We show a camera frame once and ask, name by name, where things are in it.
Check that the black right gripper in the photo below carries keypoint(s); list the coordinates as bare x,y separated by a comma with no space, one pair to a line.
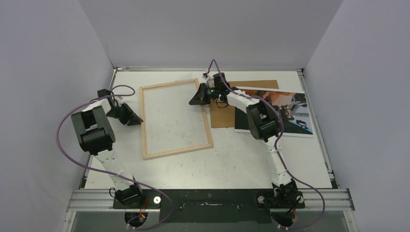
205,94

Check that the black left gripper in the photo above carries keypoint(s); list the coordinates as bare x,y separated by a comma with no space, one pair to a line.
131,119

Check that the white wooden picture frame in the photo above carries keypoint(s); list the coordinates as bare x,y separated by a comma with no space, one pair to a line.
208,128

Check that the glossy photo print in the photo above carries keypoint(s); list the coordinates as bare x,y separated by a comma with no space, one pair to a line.
292,107

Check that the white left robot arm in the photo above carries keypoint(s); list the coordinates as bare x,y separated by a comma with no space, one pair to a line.
96,136

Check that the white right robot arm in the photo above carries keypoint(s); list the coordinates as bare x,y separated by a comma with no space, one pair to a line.
264,124

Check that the brown cardboard backing board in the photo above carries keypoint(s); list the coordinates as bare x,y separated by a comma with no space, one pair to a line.
223,116

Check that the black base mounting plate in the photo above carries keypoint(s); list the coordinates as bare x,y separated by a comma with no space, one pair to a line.
213,205

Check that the aluminium front rail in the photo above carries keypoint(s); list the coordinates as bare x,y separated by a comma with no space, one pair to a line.
98,200

